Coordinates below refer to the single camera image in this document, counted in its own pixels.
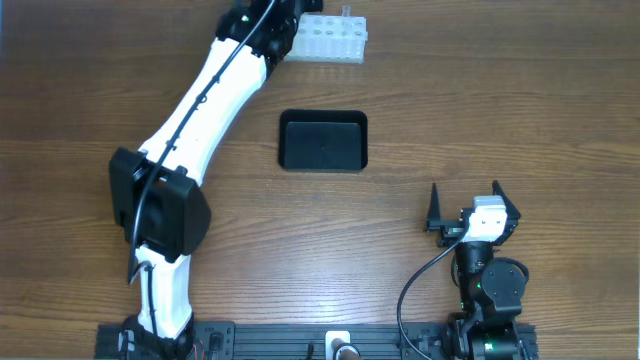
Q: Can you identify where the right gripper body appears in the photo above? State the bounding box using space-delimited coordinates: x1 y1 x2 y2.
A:
424 217 472 249

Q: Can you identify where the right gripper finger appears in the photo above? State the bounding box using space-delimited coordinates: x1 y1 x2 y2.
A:
426 182 443 222
491 180 522 224

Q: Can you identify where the black tray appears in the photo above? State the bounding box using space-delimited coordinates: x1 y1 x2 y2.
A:
277 108 370 174

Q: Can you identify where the white test tube rack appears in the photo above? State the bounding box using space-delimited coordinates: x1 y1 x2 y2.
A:
283 13 370 65

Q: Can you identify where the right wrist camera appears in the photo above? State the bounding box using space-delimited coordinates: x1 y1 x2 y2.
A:
468 195 509 244

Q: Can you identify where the black cable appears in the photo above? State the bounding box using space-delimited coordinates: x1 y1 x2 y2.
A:
396 227 471 360
127 0 279 286

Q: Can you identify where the mounting rail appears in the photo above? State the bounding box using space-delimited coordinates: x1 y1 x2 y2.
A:
94 319 539 360

